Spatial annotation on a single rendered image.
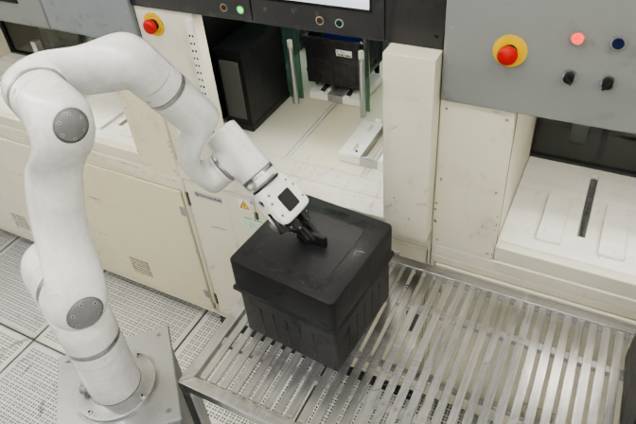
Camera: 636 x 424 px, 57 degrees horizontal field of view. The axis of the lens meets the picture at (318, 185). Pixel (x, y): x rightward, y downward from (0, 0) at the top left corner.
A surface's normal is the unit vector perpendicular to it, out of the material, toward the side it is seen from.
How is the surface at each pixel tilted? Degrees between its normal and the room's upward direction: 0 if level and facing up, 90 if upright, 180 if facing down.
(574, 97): 90
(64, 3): 90
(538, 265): 90
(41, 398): 0
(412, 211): 90
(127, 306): 0
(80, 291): 64
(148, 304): 0
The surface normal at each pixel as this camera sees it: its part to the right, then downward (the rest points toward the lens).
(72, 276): 0.52, 0.01
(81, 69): -0.25, 0.64
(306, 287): -0.07, -0.78
